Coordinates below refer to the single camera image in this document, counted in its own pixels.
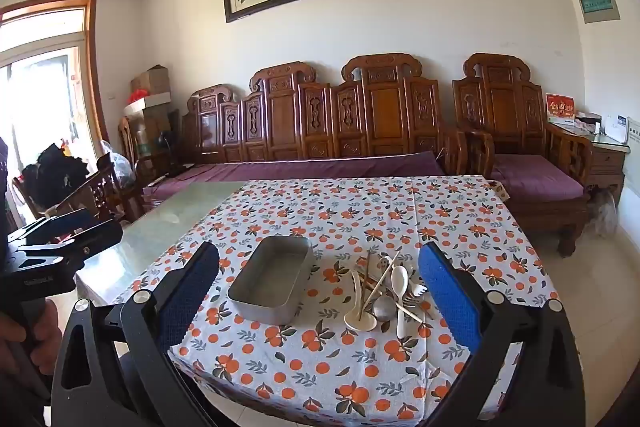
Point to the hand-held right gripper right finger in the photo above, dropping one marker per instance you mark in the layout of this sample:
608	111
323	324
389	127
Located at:
447	299

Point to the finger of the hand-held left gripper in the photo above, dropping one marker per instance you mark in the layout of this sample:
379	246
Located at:
90	239
65	223

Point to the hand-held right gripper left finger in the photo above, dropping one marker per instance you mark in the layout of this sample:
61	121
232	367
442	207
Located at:
190	294

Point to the metal fork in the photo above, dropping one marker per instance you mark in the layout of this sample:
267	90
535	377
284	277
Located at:
419	305

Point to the white plastic fork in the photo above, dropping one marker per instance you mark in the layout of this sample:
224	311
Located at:
418	291

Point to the light bamboo chopstick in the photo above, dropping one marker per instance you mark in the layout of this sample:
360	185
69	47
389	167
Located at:
410	312
382	279

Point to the white plastic spoon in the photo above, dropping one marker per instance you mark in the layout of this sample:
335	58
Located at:
400	279

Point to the metal spoon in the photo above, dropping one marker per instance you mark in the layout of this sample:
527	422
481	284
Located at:
385	308

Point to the brown chopstick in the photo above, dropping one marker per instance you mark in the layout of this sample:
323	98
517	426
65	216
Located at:
368	272

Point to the rectangular metal tray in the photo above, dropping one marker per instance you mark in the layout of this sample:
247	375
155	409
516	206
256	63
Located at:
272	277

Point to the person's left hand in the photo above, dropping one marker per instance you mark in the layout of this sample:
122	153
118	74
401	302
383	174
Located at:
49	337

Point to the dark wooden chair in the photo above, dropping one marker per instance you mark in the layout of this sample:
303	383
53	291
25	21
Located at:
107	194

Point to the black clothes pile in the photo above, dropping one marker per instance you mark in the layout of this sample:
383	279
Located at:
55	174

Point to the clear plastic bag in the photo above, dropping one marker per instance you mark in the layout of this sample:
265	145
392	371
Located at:
119	164

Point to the black desk lamp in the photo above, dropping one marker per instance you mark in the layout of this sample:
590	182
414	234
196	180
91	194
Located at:
175	167

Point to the stacked cartons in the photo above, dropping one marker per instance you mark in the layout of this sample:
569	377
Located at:
150	132

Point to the orange print tablecloth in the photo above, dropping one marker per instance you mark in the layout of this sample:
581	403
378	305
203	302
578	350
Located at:
320	357

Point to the white flat box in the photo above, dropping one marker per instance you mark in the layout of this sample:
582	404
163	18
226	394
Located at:
150	104

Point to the red flowers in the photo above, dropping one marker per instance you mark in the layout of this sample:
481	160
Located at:
138	97

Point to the square purple seat cushion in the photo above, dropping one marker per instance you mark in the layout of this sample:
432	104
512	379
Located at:
537	179

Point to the brown cardboard box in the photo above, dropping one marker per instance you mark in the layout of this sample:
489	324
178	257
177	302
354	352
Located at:
150	82

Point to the long purple seat cushion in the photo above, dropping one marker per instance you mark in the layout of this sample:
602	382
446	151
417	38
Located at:
300	167

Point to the grey plastic bag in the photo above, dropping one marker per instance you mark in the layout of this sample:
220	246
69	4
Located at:
602	214

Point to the carved wooden armchair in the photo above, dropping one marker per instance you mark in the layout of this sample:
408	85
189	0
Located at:
500	107

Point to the wooden side table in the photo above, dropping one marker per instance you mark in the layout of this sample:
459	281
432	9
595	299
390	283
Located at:
607	162

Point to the carved wooden sofa bench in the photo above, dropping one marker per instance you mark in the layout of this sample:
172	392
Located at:
320	117

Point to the red desk card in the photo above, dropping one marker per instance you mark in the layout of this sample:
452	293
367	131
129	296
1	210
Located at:
560	108

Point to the white panel board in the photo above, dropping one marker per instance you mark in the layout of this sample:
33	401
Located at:
635	157

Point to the white box device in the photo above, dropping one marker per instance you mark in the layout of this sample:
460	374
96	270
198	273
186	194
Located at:
615	128

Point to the wooden door frame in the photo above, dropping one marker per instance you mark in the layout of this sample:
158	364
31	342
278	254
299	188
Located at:
93	57

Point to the grey wall panel box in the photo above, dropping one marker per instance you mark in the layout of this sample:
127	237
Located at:
597	1

